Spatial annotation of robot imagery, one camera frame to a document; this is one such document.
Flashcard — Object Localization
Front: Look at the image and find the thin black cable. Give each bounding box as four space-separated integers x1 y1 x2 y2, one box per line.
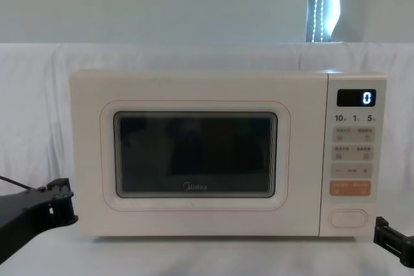
0 175 33 191

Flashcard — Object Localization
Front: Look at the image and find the white table cloth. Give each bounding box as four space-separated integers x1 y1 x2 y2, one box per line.
0 41 414 276

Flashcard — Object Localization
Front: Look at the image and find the cream microwave oven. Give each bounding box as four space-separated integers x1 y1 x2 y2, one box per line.
69 69 388 244

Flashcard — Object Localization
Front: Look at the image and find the white curtain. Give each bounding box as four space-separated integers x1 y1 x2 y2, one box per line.
0 0 414 44

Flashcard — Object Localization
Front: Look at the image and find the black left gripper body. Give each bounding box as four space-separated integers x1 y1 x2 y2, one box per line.
0 187 52 248

